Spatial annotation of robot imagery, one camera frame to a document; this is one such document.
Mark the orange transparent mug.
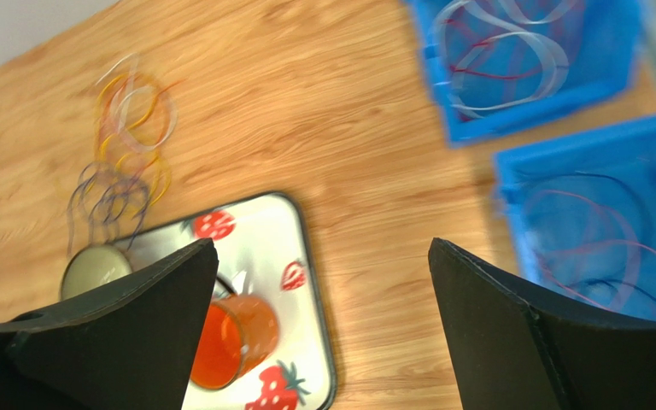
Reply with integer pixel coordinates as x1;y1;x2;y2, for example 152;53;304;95
190;276;280;390

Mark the near blue plastic bin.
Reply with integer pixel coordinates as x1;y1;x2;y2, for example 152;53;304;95
495;115;656;321

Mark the beige ceramic bowl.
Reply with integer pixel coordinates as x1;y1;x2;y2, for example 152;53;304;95
60;244;132;300

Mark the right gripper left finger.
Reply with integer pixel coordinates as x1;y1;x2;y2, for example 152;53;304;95
0;239;219;409

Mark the blue plastic bin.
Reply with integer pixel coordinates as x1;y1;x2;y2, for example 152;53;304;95
495;115;656;321
406;1;646;146

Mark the dark blue cable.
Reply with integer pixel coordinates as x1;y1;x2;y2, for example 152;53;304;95
515;170;656;325

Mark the white strawberry tray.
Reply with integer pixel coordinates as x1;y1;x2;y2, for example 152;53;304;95
114;191;337;409

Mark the tangled cable bundle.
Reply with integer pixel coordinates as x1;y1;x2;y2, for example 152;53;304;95
65;54;185;257

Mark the far blue plastic bin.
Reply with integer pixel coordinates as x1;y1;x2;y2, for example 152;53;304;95
406;1;646;146

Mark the white cable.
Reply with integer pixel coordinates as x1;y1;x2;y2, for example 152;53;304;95
433;0;582;120

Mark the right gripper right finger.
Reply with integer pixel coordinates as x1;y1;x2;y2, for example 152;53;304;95
428;238;656;409

